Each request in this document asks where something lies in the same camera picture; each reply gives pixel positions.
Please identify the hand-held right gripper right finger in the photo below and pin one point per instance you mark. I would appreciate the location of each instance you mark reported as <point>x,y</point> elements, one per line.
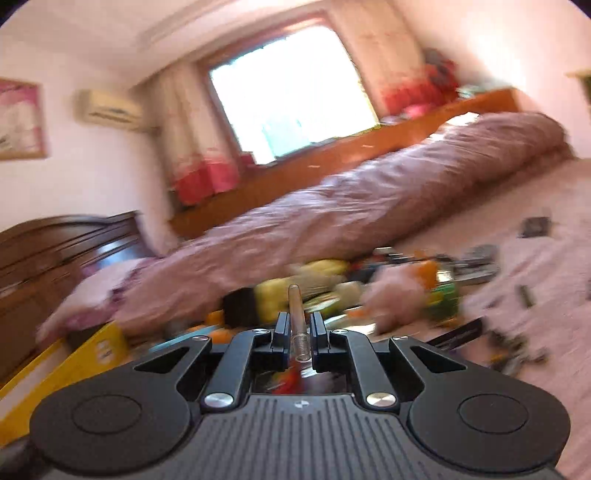
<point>317,332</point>

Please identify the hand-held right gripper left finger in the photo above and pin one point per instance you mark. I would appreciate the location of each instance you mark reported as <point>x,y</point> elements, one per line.
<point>280,332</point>

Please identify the clear plastic tube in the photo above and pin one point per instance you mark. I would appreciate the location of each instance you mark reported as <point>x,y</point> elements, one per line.
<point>295,314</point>

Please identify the yellow cardboard box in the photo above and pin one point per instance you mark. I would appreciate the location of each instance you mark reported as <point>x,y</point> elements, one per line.
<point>69,364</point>

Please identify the black box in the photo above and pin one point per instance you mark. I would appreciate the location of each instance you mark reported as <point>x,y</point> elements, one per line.
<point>240,307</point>

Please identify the pink plush toy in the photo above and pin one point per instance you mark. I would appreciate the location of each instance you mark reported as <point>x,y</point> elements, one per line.
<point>392,295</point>

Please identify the small orange ball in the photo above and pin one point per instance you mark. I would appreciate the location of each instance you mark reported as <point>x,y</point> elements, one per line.
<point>427,273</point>

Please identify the green printed ball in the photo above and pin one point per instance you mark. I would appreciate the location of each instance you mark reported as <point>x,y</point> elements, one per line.
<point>445,300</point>

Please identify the pink patterned quilt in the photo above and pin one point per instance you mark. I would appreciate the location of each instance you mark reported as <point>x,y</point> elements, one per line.
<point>369,198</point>

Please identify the wooden window cabinet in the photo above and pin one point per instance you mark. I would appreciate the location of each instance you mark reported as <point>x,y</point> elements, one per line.
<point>323,161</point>

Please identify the pile of toy building bricks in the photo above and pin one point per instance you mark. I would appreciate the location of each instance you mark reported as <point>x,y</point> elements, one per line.
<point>508,348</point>

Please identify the purple frilled pillow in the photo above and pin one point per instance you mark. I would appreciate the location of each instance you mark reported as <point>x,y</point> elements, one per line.
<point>92,295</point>

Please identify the floral curtain with red hem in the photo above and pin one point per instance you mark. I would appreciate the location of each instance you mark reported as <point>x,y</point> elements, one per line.
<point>198,152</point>
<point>406,69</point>

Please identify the pink fleece blanket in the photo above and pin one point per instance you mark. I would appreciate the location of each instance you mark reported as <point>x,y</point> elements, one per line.
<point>554,323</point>

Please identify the window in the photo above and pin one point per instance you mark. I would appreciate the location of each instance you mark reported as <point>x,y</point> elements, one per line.
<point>291,92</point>

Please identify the dark wooden headboard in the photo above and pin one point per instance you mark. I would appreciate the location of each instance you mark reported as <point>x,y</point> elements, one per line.
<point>46,267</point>

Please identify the dark grey bracket piece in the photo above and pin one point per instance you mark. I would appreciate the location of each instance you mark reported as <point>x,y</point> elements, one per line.
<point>535,227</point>

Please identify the wall air conditioner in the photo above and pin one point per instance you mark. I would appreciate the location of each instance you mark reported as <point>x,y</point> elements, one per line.
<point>108,110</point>

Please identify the framed wall picture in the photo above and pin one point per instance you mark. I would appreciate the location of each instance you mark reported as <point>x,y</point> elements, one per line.
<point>21,120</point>

